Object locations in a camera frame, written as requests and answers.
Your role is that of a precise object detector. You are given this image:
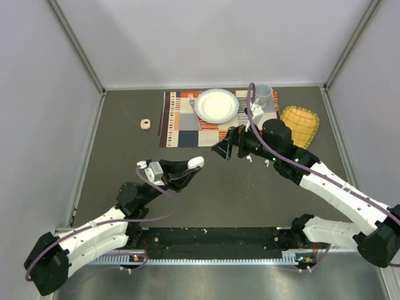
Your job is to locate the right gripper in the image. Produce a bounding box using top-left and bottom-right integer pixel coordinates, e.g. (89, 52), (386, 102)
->
(211, 119), (279, 162)

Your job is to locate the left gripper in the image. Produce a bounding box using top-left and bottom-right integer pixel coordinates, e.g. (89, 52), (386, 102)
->
(140, 159), (201, 206)

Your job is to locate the white earbud charging case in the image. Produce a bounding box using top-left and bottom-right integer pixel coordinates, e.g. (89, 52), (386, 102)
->
(187, 156), (205, 169)

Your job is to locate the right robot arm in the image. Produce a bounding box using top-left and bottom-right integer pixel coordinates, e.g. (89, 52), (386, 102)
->
(212, 119), (399, 268)

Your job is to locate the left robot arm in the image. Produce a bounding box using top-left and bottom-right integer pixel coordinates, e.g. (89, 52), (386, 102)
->
(24, 156), (205, 296)

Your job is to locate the beige earbud charging case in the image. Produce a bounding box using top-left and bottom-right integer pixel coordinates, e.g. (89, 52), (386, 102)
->
(140, 119), (151, 130)

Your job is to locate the white plate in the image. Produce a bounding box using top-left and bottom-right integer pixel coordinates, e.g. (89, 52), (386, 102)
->
(195, 89), (239, 124)

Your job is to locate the patchwork placemat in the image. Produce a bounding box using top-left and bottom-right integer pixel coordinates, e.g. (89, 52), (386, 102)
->
(157, 89), (286, 148)

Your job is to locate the silver fork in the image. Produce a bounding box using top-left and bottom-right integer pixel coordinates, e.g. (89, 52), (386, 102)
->
(187, 93), (202, 131)

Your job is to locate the light blue cup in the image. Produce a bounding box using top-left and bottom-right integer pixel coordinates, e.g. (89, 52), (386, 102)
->
(254, 83), (274, 109)

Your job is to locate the yellow woven cloth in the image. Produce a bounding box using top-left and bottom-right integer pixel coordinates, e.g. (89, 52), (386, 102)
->
(281, 106), (320, 149)

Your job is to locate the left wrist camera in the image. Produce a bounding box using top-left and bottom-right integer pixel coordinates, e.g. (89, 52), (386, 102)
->
(136, 159), (165, 186)

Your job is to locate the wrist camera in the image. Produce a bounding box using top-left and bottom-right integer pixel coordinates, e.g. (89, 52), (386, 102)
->
(136, 159), (165, 186)
(250, 103), (264, 125)

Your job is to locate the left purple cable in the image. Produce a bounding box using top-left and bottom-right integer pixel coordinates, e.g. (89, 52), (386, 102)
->
(24, 164), (179, 282)

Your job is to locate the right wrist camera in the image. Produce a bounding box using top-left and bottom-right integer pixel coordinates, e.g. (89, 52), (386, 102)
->
(250, 103), (264, 125)

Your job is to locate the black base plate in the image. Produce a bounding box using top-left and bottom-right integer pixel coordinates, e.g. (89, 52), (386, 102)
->
(134, 227), (298, 260)

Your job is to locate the aluminium frame rail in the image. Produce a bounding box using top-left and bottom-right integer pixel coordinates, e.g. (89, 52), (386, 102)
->
(55, 228), (94, 253)

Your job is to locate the grey cable duct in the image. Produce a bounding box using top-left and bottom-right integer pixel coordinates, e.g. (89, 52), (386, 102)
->
(90, 251), (316, 266)

